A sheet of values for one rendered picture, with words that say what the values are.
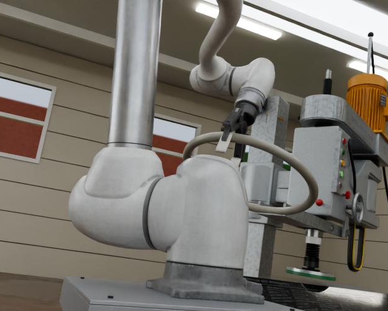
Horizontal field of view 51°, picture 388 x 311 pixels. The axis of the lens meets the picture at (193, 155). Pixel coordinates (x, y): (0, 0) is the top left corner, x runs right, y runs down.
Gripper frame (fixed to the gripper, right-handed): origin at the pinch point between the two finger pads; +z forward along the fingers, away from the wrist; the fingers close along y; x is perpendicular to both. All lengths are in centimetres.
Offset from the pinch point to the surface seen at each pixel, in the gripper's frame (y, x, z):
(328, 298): 89, -29, 5
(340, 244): 752, 24, -311
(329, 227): 85, -23, -26
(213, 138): 0.1, 7.2, -7.5
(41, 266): 479, 461, -30
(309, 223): 64, -17, -16
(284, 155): 4.1, -15.0, -7.8
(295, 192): 73, -6, -34
